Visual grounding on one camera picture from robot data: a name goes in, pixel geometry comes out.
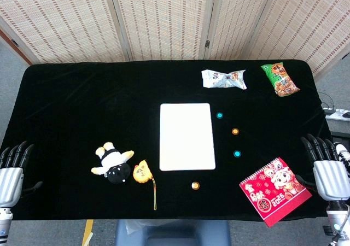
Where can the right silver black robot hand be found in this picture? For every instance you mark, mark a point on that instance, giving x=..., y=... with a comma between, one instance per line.
x=331, y=177

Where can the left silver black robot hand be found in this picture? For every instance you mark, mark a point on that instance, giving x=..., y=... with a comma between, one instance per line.
x=9, y=183

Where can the teal button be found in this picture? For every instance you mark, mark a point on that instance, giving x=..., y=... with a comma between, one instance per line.
x=237, y=153
x=219, y=115

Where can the orange button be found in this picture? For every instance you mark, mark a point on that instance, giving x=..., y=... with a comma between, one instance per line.
x=195, y=185
x=235, y=131

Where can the teal button top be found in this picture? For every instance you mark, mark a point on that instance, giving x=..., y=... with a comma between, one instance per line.
x=219, y=115

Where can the orange button bottom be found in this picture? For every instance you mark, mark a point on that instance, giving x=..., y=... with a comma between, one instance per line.
x=195, y=185

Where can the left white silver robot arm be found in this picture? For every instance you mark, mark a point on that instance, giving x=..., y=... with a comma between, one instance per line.
x=5, y=224

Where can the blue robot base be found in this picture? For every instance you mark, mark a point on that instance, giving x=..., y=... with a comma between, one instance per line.
x=175, y=229

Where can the white magnetic board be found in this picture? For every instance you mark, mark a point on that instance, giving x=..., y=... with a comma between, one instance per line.
x=187, y=136

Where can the black white sneaker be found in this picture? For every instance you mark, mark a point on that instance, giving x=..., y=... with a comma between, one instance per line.
x=345, y=154

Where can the red spiral desk calendar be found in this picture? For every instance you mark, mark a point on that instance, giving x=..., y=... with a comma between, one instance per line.
x=273, y=196

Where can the white power strip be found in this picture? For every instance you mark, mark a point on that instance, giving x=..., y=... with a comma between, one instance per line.
x=339, y=114

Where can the yellow flat strip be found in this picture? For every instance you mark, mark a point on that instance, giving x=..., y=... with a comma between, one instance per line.
x=87, y=232

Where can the white black plush toy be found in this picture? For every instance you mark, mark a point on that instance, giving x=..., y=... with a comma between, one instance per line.
x=112, y=160

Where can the black velvet tablecloth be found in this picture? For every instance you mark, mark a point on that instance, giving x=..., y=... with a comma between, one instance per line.
x=82, y=106

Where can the green snack bag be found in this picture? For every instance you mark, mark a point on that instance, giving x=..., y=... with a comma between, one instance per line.
x=281, y=82

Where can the yellow tape measure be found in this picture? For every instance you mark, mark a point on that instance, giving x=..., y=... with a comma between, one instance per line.
x=140, y=172

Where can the clear plastic bag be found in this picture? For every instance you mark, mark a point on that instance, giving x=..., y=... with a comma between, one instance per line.
x=134, y=227

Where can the white crumpled snack bag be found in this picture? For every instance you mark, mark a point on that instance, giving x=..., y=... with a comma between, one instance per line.
x=218, y=79

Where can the bamboo folding screen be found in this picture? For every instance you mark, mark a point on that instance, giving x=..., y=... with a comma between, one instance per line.
x=164, y=19

